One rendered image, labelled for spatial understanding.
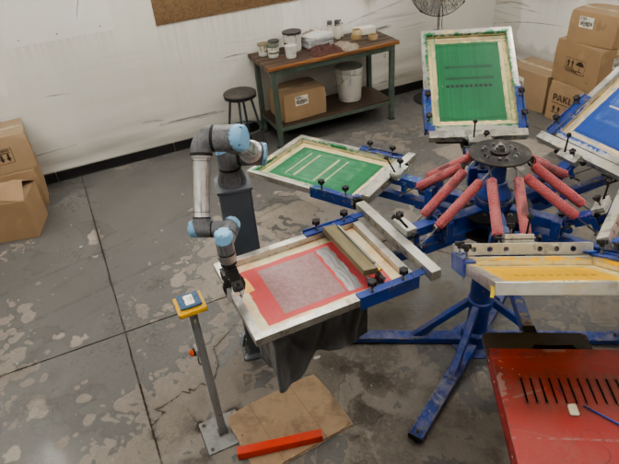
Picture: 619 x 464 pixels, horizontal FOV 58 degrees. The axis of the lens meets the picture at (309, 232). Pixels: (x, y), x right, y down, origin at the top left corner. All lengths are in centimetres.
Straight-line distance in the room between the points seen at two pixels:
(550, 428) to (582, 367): 29
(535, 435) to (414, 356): 175
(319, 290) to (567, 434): 118
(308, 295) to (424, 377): 118
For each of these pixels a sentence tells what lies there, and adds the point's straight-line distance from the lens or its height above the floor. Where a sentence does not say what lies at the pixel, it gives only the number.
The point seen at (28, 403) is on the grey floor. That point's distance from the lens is 387.
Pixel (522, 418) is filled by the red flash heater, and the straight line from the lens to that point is 194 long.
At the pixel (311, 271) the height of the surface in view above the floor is 96.
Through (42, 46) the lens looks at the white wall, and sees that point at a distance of 583.
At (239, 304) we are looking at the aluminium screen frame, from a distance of 248.
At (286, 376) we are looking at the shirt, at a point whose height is 62.
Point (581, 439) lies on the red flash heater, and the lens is 194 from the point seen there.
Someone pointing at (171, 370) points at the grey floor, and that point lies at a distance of 367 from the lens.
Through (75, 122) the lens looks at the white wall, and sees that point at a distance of 604.
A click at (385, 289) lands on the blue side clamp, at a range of 245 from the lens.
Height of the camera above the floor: 261
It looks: 34 degrees down
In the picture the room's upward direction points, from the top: 5 degrees counter-clockwise
